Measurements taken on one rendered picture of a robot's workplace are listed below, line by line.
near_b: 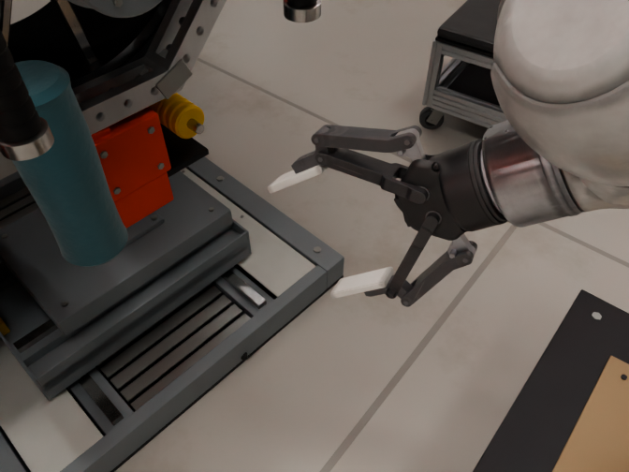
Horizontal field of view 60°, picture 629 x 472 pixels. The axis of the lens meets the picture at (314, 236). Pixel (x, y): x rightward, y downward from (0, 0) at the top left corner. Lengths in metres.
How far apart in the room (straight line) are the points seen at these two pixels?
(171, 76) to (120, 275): 0.42
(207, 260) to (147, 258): 0.13
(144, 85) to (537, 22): 0.67
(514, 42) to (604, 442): 0.71
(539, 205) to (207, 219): 0.83
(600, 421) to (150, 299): 0.80
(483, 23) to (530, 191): 1.23
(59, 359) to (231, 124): 0.95
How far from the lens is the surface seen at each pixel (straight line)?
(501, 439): 0.85
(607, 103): 0.24
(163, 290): 1.14
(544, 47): 0.25
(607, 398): 0.93
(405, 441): 1.15
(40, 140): 0.53
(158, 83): 0.86
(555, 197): 0.45
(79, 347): 1.11
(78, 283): 1.13
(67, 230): 0.74
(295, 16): 0.67
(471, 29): 1.61
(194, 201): 1.21
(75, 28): 0.90
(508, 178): 0.45
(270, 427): 1.15
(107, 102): 0.83
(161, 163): 0.91
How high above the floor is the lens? 1.05
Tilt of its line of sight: 48 degrees down
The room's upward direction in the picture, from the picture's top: straight up
